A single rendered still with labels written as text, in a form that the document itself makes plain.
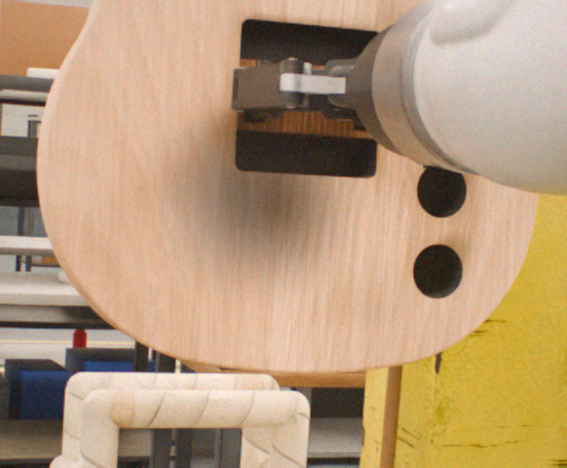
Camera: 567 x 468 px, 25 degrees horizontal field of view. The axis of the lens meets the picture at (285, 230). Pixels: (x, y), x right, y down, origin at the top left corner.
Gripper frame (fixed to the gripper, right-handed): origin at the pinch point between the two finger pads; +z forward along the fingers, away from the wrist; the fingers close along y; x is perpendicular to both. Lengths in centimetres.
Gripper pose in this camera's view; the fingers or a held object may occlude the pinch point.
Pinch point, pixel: (312, 99)
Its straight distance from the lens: 86.9
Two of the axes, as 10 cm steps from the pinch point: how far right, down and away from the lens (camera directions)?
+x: 0.6, -10.0, -0.4
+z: -3.2, -0.6, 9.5
